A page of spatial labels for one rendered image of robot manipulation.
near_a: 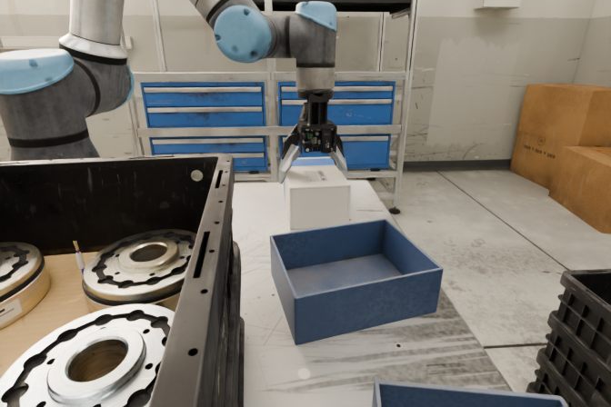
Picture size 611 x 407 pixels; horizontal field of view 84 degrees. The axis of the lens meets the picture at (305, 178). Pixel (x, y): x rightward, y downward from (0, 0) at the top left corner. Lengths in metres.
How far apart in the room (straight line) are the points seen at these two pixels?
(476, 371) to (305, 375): 0.19
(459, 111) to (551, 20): 1.00
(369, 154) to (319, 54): 1.65
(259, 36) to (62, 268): 0.36
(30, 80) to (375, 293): 0.60
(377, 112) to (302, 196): 1.60
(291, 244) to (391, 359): 0.21
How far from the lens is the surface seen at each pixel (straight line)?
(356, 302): 0.44
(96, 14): 0.78
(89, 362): 0.27
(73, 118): 0.71
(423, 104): 3.23
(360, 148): 2.23
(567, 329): 0.95
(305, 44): 0.65
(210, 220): 0.22
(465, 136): 3.47
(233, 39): 0.52
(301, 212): 0.67
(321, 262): 0.57
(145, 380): 0.23
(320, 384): 0.42
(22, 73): 0.69
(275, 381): 0.42
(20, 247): 0.41
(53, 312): 0.36
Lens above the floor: 1.03
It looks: 20 degrees down
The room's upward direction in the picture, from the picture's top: straight up
